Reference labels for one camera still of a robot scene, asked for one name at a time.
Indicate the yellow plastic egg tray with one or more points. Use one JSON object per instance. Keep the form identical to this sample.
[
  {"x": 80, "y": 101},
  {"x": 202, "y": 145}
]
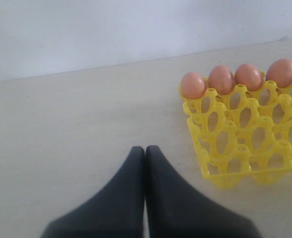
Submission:
[{"x": 242, "y": 134}]

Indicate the brown egg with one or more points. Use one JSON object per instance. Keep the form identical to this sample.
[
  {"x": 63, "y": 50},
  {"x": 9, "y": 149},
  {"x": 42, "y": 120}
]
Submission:
[
  {"x": 222, "y": 79},
  {"x": 192, "y": 85},
  {"x": 280, "y": 72},
  {"x": 250, "y": 76}
]

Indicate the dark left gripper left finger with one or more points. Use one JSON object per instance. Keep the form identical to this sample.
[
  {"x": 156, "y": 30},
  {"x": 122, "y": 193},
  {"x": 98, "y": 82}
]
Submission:
[{"x": 116, "y": 211}]

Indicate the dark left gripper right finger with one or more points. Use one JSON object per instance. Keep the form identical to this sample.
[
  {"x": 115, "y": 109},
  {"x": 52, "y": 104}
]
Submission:
[{"x": 176, "y": 210}]

